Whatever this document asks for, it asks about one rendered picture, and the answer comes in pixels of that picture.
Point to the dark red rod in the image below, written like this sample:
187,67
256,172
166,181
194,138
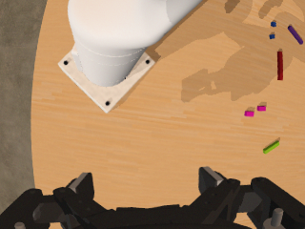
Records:
279,66

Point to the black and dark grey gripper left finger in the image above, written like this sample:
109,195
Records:
32,210

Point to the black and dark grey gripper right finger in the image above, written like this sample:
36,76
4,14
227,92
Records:
279,209

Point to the lime green rod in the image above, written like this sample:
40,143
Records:
269,148

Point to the dark purple rod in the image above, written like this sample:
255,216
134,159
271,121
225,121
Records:
296,36

